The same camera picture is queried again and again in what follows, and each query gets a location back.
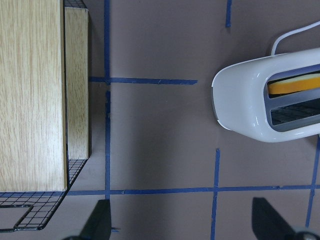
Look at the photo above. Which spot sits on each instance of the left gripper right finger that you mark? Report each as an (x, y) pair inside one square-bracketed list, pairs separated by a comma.
[(268, 224)]

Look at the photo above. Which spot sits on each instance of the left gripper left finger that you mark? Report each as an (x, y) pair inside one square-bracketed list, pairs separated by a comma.
[(99, 224)]

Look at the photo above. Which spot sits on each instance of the white two-slot toaster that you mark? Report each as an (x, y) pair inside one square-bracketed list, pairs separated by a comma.
[(242, 103)]

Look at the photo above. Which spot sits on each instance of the bread slice in toaster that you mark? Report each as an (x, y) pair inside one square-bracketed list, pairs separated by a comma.
[(294, 84)]

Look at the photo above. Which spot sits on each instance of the large wooden board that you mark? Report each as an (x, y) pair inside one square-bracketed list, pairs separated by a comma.
[(33, 144)]

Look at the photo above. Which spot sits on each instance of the small wooden board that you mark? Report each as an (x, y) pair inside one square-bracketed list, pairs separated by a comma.
[(77, 91)]

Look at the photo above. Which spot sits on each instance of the black wire basket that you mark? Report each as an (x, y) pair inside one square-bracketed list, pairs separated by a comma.
[(39, 207)]

